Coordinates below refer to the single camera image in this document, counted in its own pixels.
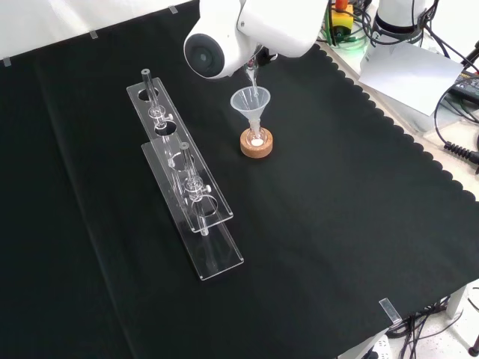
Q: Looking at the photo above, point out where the yellow stop button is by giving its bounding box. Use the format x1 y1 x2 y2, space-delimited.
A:
329 0 356 37

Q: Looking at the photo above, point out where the clear plastic funnel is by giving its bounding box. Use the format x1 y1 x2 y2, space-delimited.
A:
229 87 272 132

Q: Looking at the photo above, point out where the cork ring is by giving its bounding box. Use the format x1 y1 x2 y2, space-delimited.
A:
239 127 275 159

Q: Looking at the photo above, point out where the green cable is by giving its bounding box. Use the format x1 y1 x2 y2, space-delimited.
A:
325 7 371 50

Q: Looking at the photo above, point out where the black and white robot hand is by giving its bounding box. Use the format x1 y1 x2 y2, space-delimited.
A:
257 43 279 64

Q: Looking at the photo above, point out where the black bench cloth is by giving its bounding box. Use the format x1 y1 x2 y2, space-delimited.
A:
0 0 479 359

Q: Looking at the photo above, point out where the black power adapter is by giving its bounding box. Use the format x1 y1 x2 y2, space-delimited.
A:
450 70 479 102

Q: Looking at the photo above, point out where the glass round-bottom flask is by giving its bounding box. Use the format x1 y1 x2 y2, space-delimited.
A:
246 119 268 148

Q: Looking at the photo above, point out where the black cable bundle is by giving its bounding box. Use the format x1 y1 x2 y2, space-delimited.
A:
388 295 466 359

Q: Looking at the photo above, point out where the clear acrylic funnel stand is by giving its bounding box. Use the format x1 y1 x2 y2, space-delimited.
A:
126 67 245 282

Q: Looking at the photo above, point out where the clear weighing funnel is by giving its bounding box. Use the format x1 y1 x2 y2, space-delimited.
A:
242 55 261 99

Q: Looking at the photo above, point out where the black cable with ribbed end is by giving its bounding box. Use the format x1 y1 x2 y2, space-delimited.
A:
433 84 479 165

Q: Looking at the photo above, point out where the white power strip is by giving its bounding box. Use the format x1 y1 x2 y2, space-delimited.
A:
368 334 393 359

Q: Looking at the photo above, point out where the pale board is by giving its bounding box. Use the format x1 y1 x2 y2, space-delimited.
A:
358 39 466 117

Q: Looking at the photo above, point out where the white table leg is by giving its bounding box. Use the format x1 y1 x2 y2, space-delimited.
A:
446 283 469 319

